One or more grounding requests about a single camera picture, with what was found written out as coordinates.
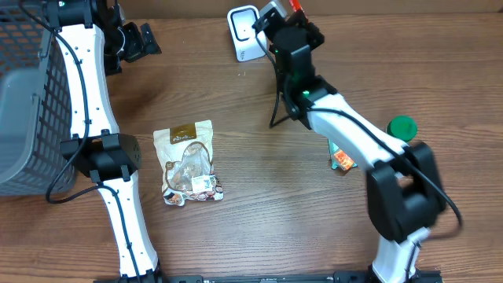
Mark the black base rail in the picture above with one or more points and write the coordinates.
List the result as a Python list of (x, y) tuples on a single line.
[(275, 279)]

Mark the orange snack packet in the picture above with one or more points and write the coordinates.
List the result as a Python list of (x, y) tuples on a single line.
[(343, 161)]

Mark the green lid Knorr jar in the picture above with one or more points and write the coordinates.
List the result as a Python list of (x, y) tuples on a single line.
[(402, 127)]

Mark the grey plastic mesh basket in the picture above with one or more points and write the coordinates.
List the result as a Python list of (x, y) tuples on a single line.
[(35, 102)]

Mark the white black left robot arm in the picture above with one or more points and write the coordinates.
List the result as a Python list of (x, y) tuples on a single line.
[(94, 39)]

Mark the white brown snack bag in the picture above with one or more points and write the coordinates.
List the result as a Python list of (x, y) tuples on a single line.
[(186, 156)]

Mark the white barcode scanner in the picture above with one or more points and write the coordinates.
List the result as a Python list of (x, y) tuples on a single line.
[(240, 21)]

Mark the red white snack packet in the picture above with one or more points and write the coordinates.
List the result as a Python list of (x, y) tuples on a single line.
[(295, 5)]

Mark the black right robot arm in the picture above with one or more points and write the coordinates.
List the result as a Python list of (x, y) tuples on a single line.
[(404, 192)]

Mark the teal white snack packet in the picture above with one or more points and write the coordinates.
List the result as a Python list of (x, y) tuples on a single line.
[(332, 148)]

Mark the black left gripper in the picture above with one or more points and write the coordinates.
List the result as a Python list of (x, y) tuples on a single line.
[(138, 42)]

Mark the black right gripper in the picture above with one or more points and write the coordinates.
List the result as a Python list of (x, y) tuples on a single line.
[(295, 30)]

